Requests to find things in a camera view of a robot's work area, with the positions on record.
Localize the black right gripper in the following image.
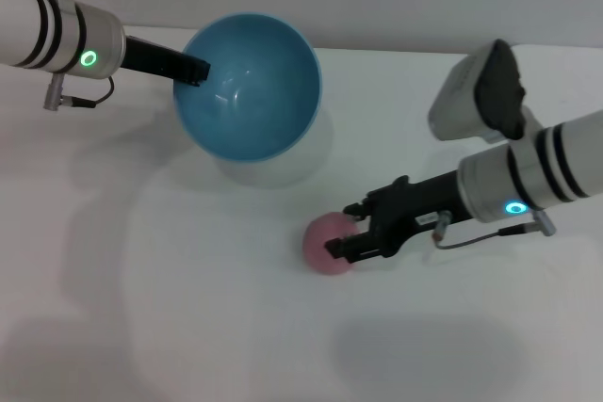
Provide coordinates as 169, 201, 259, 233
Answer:
324, 170, 475, 263

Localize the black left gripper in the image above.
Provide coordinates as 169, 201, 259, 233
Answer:
121, 35, 212, 88

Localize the pink peach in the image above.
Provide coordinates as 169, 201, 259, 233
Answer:
301, 212, 362, 277

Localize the blue bowl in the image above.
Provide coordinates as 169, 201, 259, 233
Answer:
172, 12, 323, 163

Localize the right arm connector cable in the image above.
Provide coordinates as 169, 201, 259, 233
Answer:
431, 211, 557, 251

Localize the arm connector cable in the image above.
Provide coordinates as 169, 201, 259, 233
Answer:
431, 211, 557, 251
42, 72, 116, 111

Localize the left arm connector cable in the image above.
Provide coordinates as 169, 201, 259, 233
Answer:
42, 72, 116, 111

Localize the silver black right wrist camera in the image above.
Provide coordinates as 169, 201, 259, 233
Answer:
427, 39, 529, 142

